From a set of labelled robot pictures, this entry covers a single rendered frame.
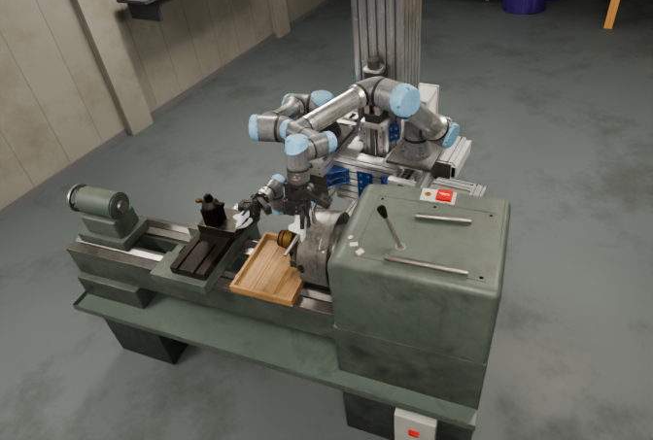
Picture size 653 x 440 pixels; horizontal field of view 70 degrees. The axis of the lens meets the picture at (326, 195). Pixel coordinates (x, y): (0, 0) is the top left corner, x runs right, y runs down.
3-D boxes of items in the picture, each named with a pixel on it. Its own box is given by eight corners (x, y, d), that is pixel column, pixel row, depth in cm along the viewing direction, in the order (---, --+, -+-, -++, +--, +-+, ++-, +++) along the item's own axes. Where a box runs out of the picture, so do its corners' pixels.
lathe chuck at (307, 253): (348, 239, 214) (338, 194, 190) (325, 299, 195) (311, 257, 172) (329, 236, 217) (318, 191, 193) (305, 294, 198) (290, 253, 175)
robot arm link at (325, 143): (318, 123, 162) (293, 131, 156) (340, 134, 155) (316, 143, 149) (317, 144, 166) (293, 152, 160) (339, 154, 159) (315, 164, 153)
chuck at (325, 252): (355, 241, 212) (346, 195, 189) (333, 301, 194) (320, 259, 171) (348, 239, 214) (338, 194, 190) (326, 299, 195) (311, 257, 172)
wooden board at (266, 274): (323, 248, 223) (322, 242, 221) (292, 307, 198) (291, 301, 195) (266, 237, 233) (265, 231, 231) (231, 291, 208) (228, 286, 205)
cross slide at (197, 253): (251, 218, 237) (249, 212, 234) (205, 281, 206) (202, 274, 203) (220, 213, 243) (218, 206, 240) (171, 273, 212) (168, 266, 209)
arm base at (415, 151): (406, 141, 235) (406, 123, 228) (435, 147, 228) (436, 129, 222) (395, 156, 225) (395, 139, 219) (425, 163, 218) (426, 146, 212)
